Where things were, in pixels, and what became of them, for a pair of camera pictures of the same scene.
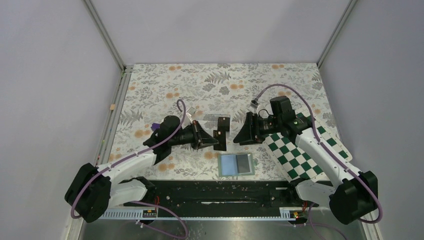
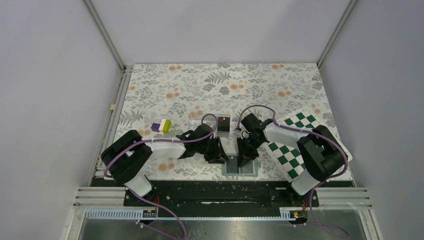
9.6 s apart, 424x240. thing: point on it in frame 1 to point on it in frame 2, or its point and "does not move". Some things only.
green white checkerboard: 294,163 does not move
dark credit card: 221,136 to 232,164
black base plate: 220,198 does not move
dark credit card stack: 223,124 does not move
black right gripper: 250,133 to 244,155
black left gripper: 201,138 to 218,155
